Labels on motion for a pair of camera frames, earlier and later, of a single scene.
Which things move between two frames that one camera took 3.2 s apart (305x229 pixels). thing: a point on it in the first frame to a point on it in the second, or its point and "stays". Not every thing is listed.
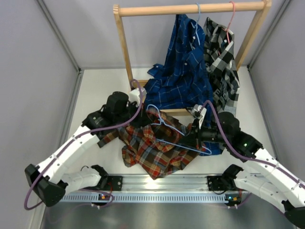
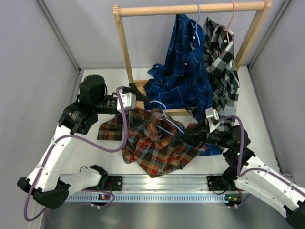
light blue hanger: x=168 y=124 to x=170 y=121
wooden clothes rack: x=139 y=9 stays
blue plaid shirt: x=184 y=81 stays
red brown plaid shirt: x=153 y=145 stays
